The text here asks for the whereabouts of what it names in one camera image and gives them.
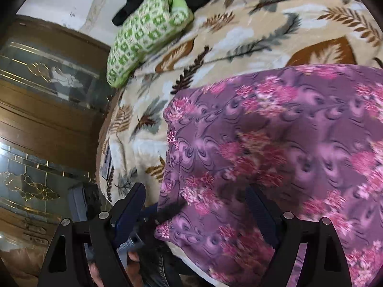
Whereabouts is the purple floral garment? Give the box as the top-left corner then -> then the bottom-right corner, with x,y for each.
155,65 -> 382,286

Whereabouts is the person left hand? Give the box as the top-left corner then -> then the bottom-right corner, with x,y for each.
88,251 -> 144,287

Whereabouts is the purple blanket label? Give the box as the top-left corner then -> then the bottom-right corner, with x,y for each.
101,146 -> 112,180

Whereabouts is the wooden glass cabinet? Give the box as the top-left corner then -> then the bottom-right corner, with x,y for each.
0,14 -> 114,279

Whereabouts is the green white patterned cloth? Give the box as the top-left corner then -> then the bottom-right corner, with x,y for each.
107,0 -> 193,88

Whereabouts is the beige leaf-print blanket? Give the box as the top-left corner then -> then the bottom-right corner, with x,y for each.
95,0 -> 383,287

